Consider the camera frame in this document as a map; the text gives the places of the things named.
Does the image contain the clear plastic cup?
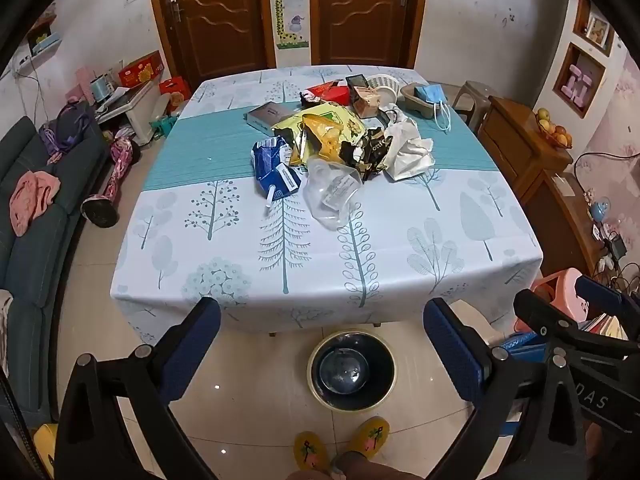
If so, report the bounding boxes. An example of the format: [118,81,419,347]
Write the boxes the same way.
[305,157,363,231]

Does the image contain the purple bag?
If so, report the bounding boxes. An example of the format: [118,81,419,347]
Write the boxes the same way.
[39,102,98,163]

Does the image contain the teal stepper machine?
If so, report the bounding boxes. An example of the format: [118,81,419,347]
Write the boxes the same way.
[150,110,181,138]

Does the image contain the grey paper tray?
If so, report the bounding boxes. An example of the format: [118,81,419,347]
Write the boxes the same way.
[400,81,441,120]

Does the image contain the brown wooden door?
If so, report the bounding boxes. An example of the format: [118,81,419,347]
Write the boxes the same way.
[145,0,276,92]
[307,0,431,68]

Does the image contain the white plastic basket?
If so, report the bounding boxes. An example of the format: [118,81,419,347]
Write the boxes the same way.
[365,75,401,106]

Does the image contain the dark teal sofa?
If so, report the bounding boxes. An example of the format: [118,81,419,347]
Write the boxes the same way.
[0,102,113,426]

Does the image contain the blue face mask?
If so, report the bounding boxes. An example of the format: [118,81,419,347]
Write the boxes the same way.
[412,82,453,133]

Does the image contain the red cardboard box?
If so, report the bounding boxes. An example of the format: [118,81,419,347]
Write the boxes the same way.
[118,51,166,87]

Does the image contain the blue ribbon roll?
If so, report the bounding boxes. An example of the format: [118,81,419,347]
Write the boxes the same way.
[90,74,113,103]

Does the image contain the grey cardboard box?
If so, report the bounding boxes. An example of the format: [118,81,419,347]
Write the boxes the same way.
[245,101,303,130]

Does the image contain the giraffe height chart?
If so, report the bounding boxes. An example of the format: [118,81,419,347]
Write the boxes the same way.
[267,0,312,53]

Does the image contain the pink cloth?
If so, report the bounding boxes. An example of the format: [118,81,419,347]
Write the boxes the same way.
[9,170,62,238]

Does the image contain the wall shelf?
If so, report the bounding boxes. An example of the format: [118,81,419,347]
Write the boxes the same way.
[25,12,63,58]

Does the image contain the brown drink carton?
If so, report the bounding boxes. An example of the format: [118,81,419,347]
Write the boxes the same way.
[350,85,388,118]

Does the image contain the yellow snack bag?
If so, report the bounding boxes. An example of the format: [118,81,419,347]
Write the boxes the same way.
[271,102,368,168]

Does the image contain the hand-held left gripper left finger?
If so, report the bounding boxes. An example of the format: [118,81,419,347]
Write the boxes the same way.
[54,297,222,480]

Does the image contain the black gold snack wrapper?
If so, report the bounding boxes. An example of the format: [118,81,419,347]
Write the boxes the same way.
[345,127,393,181]

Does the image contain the yellow embroidered slipper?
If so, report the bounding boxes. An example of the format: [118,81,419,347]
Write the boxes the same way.
[345,416,391,461]
[292,431,332,476]

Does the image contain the pink plastic stool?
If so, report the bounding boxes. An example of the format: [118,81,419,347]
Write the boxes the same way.
[530,267,601,326]

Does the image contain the pink printed hoverboard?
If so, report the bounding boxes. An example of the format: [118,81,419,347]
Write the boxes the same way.
[81,127,142,228]

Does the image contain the cream cloth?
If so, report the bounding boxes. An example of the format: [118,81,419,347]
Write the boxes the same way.
[0,287,13,366]

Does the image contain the fruit bowl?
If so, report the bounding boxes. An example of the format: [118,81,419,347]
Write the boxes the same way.
[535,107,573,150]

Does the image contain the grey plastic stool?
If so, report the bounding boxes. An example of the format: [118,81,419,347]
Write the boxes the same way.
[450,80,501,128]

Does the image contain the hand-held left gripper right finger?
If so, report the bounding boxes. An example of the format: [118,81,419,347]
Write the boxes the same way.
[423,298,588,480]

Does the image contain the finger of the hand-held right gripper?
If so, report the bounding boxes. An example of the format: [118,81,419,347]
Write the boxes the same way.
[514,289,640,357]
[574,276,640,321]

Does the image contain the stack of books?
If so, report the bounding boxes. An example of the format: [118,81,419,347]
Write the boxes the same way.
[580,312,628,341]

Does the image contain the red gift bag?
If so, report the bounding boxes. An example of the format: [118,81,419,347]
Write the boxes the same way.
[159,76,192,111]

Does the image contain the blue snack packet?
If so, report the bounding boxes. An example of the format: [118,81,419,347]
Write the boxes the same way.
[250,136,305,216]

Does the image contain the tall wooden cabinet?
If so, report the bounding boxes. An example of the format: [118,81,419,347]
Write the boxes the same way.
[477,95,573,201]

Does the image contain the table with tree-print cloth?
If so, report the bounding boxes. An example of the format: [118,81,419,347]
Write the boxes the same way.
[110,65,544,335]

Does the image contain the pink ornament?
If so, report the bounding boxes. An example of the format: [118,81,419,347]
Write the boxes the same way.
[565,65,596,106]

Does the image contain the low wooden cabinet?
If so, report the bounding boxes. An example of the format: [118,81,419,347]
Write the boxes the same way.
[542,170,640,281]

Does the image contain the person's right leg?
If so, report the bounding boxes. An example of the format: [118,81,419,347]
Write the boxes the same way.
[332,451,401,480]

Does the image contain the photo frame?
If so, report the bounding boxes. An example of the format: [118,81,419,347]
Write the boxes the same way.
[585,15,611,48]

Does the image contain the white side table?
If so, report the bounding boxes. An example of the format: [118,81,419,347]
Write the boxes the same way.
[95,80,161,146]

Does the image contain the red snack packet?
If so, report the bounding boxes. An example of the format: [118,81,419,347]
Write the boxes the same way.
[300,81,351,108]

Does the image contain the yellow-rimmed black trash bin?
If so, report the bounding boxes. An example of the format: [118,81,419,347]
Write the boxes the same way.
[306,331,397,411]

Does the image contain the white plastic bag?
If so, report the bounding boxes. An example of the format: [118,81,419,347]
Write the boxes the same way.
[382,110,436,181]

